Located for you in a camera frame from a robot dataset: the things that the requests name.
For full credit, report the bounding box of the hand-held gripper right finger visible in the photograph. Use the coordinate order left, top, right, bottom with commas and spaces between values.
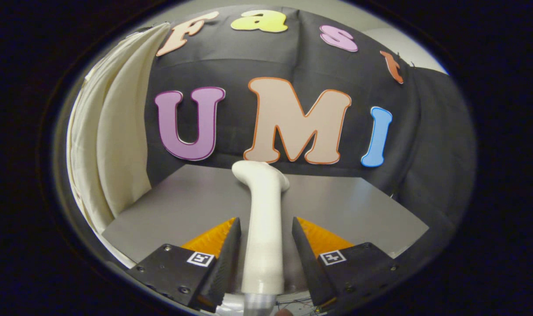
292, 216, 401, 308

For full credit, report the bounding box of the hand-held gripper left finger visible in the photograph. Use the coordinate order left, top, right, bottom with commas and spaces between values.
128, 217, 242, 313

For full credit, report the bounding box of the white garment steamer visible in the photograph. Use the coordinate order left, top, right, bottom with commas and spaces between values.
216, 160, 290, 316

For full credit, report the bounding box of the cream button shirt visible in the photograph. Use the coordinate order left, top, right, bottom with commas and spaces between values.
67, 22, 171, 235

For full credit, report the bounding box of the beige cabinet with grey top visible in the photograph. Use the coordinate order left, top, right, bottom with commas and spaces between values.
101, 165, 429, 303

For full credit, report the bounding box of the black backdrop cloth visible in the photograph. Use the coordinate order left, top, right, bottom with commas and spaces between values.
144, 7, 477, 246

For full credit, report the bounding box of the tangle of cables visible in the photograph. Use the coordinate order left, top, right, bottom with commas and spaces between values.
275, 298, 321, 315

